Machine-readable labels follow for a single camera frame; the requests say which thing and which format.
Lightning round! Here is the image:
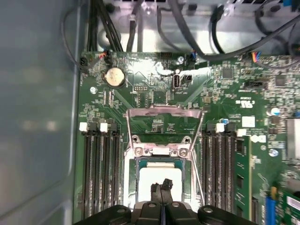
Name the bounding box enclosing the black power cable bundle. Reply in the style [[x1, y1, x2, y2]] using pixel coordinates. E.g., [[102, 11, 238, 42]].
[[87, 0, 124, 53]]

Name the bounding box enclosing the blue expansion slot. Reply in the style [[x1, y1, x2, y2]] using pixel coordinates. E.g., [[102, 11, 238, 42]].
[[264, 186, 281, 225]]

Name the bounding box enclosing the black PC case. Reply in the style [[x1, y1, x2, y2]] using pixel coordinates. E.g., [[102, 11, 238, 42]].
[[0, 0, 300, 225]]

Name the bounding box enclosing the green RAM stick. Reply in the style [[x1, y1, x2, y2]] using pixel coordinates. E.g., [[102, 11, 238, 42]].
[[234, 135, 253, 225]]

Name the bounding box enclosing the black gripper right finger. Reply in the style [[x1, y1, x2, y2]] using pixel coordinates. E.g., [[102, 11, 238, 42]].
[[162, 178, 259, 225]]

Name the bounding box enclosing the silver CPU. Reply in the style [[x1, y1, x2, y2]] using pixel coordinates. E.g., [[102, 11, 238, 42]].
[[135, 157, 188, 204]]

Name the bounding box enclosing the silver heat sink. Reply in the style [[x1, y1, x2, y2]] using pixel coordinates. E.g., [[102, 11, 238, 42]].
[[286, 118, 300, 160]]

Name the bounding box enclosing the internal USB port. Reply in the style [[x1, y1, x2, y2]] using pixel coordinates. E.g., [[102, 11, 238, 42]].
[[172, 74, 182, 91]]

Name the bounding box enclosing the round coin battery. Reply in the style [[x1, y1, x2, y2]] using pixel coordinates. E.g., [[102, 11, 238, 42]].
[[103, 67, 126, 89]]

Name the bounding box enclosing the black data cable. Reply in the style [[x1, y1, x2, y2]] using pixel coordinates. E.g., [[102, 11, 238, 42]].
[[156, 6, 300, 62]]

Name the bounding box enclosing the black RAM slot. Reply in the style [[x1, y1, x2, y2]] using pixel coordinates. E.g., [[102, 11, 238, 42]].
[[79, 121, 92, 218], [224, 123, 236, 215], [201, 122, 215, 211], [90, 121, 101, 213], [213, 122, 225, 213], [99, 121, 111, 210], [109, 121, 122, 207]]

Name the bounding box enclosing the CPU socket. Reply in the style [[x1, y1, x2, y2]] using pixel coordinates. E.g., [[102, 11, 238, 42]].
[[121, 135, 206, 210]]

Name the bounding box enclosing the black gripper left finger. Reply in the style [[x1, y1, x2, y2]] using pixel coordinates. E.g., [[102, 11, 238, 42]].
[[72, 182, 163, 225]]

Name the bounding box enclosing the metal socket cover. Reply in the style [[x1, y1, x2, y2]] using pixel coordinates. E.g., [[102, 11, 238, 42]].
[[123, 105, 209, 157]]

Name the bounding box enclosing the green motherboard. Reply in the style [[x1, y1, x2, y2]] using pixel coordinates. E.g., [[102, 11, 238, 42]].
[[77, 50, 300, 225]]

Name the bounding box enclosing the wire locking lever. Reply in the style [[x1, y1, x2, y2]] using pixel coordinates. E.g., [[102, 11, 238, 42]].
[[190, 149, 206, 207]]

